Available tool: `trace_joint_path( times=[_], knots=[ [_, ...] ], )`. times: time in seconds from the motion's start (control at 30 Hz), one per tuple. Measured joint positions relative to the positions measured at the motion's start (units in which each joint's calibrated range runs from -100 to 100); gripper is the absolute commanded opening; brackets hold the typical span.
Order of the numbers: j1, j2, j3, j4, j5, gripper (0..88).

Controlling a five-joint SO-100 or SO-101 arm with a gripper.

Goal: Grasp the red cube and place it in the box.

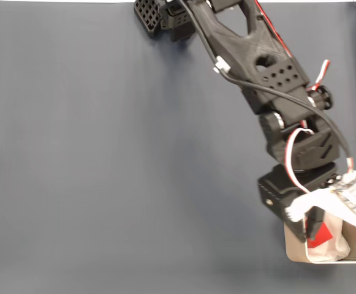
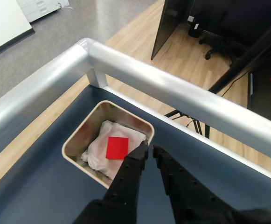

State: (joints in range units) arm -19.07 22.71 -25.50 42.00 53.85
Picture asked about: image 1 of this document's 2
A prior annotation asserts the red cube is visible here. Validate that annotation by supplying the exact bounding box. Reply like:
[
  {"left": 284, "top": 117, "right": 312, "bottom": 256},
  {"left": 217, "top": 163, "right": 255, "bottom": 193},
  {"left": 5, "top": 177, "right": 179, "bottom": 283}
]
[{"left": 307, "top": 222, "right": 334, "bottom": 249}]

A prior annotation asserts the beige open box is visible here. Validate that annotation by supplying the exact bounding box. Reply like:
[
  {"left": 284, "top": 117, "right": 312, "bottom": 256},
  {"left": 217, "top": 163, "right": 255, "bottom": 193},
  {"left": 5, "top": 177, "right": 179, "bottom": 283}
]
[{"left": 283, "top": 219, "right": 356, "bottom": 265}]

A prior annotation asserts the white crumpled tissue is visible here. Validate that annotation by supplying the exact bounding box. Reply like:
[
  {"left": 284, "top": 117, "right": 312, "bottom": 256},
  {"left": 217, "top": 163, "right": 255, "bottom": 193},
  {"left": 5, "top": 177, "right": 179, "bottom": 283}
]
[{"left": 306, "top": 214, "right": 351, "bottom": 263}]

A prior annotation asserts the dark blue table mat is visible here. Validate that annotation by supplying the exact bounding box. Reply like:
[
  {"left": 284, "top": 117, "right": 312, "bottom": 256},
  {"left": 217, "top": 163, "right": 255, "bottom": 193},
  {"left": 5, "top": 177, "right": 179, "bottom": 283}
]
[{"left": 0, "top": 2, "right": 356, "bottom": 294}]

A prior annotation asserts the white red black servo cable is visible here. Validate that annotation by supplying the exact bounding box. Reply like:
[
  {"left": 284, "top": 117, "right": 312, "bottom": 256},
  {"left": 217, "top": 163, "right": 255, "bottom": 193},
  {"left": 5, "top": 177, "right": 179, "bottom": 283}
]
[
  {"left": 286, "top": 127, "right": 316, "bottom": 194},
  {"left": 254, "top": 0, "right": 331, "bottom": 92}
]

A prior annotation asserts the white wrist camera board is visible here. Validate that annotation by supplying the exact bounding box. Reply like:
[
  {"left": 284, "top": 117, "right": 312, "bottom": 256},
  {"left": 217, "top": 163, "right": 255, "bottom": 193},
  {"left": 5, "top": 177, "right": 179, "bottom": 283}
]
[{"left": 284, "top": 167, "right": 356, "bottom": 229}]

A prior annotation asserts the black camera cable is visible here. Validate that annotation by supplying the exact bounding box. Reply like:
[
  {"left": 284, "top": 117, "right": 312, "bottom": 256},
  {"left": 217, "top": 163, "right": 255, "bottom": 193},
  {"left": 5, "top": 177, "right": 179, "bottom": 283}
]
[{"left": 176, "top": 0, "right": 355, "bottom": 181}]

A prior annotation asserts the white cable clip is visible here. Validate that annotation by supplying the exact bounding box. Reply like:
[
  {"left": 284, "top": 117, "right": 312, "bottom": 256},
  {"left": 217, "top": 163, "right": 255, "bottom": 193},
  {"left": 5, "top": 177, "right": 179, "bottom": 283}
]
[{"left": 213, "top": 56, "right": 231, "bottom": 74}]

